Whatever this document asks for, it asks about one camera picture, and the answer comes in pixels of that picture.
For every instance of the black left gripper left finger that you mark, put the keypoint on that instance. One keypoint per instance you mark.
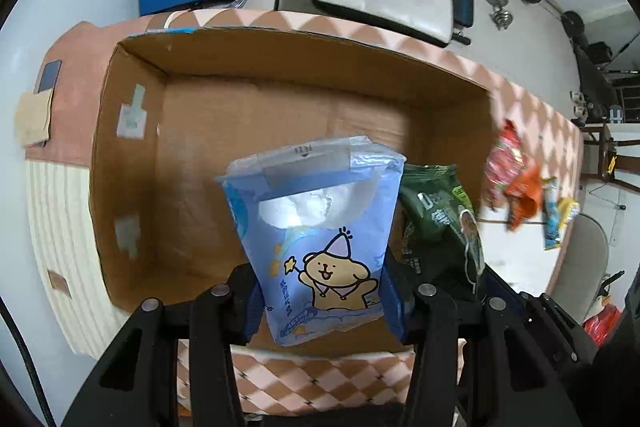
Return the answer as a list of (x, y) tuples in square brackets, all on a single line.
[(134, 383)]

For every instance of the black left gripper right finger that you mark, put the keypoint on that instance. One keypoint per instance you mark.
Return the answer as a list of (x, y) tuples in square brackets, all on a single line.
[(500, 361)]

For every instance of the green snack bag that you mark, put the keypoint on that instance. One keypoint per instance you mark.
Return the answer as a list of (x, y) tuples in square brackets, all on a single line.
[(441, 241)]

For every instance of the orange snack bag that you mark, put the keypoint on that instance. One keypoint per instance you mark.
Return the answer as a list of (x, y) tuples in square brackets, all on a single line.
[(524, 196)]

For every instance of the red snack bag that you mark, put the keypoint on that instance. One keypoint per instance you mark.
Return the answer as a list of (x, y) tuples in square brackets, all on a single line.
[(503, 164)]

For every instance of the blue bear snack bag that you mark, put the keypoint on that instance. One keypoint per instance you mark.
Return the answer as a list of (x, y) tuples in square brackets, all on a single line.
[(314, 221)]

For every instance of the grey chair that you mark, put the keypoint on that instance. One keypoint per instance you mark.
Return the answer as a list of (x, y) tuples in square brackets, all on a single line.
[(581, 267)]

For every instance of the checkered round table mat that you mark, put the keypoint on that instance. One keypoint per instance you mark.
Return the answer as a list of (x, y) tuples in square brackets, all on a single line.
[(366, 365)]

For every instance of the yellow snack packet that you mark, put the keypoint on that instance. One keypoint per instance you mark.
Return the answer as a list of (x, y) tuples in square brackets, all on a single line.
[(568, 209)]

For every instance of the blue white stick packet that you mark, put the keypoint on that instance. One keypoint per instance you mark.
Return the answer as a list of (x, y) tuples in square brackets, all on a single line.
[(551, 213)]

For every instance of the brown cardboard box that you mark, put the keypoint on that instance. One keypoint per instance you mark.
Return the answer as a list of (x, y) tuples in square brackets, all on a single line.
[(178, 106)]

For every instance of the beige paper napkin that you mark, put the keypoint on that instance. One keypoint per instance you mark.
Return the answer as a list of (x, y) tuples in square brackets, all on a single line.
[(32, 118)]

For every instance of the black smartphone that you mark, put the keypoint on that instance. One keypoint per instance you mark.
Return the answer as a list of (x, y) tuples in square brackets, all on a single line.
[(49, 76)]

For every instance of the chrome dumbbell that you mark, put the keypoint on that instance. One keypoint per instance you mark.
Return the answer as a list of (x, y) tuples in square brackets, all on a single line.
[(500, 15)]

